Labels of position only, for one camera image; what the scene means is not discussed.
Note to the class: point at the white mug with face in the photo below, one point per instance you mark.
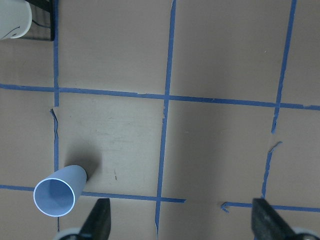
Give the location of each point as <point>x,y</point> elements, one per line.
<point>15,18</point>

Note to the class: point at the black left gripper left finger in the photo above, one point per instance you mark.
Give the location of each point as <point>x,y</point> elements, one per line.
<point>98,223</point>

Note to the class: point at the light blue plastic cup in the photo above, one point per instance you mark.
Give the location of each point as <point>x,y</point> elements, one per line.
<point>56,195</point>

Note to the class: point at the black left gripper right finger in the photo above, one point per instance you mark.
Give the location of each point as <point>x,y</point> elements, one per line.
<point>267,224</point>

